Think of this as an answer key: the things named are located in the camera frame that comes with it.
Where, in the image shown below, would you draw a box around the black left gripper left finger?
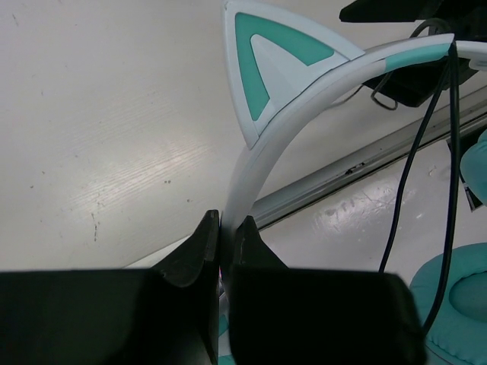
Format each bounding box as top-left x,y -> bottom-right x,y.
1,210 -> 219,364

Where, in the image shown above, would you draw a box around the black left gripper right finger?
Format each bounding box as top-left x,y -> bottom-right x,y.
222,217 -> 425,364

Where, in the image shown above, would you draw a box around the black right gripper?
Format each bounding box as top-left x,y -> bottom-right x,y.
339,1 -> 486,107

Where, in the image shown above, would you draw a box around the aluminium front rail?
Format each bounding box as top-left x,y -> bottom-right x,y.
249,86 -> 486,229

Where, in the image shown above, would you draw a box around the teal cat-ear headphones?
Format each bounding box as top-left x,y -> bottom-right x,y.
221,1 -> 486,364

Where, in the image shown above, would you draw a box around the thin black headphone cable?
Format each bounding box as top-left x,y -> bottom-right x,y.
371,17 -> 463,332

